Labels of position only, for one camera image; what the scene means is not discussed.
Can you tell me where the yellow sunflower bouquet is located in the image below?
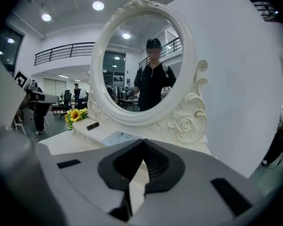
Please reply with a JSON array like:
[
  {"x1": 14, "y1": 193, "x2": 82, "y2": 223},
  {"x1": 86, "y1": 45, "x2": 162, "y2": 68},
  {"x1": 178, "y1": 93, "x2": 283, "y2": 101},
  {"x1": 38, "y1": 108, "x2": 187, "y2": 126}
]
[{"x1": 64, "y1": 107, "x2": 89, "y2": 130}]

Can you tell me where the black office chair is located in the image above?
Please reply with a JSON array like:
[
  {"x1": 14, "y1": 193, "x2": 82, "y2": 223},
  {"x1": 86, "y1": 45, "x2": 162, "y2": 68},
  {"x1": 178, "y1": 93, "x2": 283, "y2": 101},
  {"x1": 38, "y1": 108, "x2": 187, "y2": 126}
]
[{"x1": 59, "y1": 89, "x2": 73, "y2": 120}]

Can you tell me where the oval cream-framed mirror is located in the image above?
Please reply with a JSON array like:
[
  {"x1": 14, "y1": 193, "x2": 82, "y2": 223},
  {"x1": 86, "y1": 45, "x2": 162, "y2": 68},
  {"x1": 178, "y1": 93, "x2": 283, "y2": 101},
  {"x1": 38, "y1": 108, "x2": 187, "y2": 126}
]
[{"x1": 87, "y1": 0, "x2": 208, "y2": 145}]

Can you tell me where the black balcony railing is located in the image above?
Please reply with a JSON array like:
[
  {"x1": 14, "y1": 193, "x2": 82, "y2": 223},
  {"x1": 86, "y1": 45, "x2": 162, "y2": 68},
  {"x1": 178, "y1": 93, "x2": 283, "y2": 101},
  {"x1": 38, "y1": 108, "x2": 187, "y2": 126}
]
[
  {"x1": 249, "y1": 0, "x2": 281, "y2": 22},
  {"x1": 34, "y1": 42, "x2": 95, "y2": 67}
]

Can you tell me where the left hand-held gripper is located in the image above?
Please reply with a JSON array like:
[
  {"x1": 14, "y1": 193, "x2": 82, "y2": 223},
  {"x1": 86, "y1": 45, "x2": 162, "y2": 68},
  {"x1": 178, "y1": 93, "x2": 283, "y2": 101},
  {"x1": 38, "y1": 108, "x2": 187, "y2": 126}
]
[{"x1": 14, "y1": 71, "x2": 60, "y2": 105}]

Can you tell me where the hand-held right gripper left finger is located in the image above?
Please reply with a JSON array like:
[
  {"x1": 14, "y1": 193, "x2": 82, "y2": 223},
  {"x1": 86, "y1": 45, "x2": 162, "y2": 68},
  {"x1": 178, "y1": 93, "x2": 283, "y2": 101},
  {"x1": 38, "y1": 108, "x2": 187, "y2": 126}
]
[{"x1": 41, "y1": 139, "x2": 144, "y2": 226}]

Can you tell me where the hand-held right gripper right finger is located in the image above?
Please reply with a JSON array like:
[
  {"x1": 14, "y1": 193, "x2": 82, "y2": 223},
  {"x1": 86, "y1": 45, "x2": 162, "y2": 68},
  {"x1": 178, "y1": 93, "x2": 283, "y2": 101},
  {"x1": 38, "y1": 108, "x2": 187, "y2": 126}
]
[{"x1": 132, "y1": 139, "x2": 265, "y2": 226}]

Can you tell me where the pale blue mask packet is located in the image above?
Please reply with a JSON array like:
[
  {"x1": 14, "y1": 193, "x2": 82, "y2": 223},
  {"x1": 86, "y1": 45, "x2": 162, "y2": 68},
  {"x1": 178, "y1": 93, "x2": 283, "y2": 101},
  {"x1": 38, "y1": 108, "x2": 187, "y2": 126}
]
[{"x1": 101, "y1": 130, "x2": 139, "y2": 147}]

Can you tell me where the cream ornate dressing table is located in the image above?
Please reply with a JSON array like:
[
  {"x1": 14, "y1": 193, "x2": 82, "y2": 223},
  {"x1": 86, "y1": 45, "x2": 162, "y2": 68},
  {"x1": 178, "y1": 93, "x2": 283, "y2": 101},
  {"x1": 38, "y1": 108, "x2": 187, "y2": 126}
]
[{"x1": 39, "y1": 120, "x2": 214, "y2": 216}]

